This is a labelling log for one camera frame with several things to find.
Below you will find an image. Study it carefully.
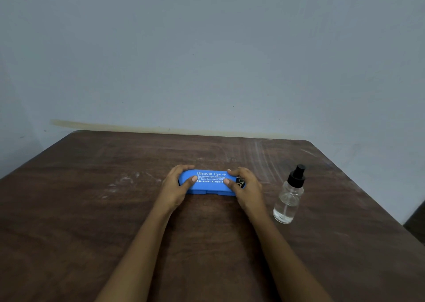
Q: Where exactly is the person's right hand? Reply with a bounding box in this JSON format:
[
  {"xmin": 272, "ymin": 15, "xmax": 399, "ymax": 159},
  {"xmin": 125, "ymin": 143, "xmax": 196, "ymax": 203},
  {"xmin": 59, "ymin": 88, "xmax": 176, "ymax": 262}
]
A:
[{"xmin": 223, "ymin": 167, "xmax": 268, "ymax": 222}]

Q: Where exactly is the person's left hand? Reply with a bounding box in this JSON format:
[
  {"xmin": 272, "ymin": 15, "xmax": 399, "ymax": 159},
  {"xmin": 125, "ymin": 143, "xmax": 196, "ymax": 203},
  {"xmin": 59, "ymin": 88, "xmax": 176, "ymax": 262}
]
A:
[{"xmin": 155, "ymin": 164, "xmax": 198, "ymax": 214}]

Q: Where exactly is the blue glasses case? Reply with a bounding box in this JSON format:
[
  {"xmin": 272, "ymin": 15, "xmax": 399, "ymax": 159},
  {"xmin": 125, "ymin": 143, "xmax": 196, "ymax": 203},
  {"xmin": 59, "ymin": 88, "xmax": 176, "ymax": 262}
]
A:
[{"xmin": 178, "ymin": 169, "xmax": 246, "ymax": 197}]

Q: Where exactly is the clear spray bottle black cap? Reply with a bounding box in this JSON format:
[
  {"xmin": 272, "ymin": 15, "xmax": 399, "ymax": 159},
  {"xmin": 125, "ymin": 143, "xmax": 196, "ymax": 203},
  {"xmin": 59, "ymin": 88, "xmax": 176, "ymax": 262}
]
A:
[{"xmin": 273, "ymin": 164, "xmax": 306, "ymax": 225}]

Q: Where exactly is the person's right forearm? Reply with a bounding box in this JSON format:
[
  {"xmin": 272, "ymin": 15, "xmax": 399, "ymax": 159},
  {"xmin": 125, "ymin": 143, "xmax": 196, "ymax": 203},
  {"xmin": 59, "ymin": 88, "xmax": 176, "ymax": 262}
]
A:
[{"xmin": 254, "ymin": 212, "xmax": 334, "ymax": 302}]

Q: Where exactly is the person's left forearm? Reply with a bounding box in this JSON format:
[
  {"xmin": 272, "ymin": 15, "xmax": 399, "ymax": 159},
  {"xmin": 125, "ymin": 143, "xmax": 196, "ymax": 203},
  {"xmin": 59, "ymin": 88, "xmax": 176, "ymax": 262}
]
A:
[{"xmin": 94, "ymin": 205, "xmax": 173, "ymax": 302}]

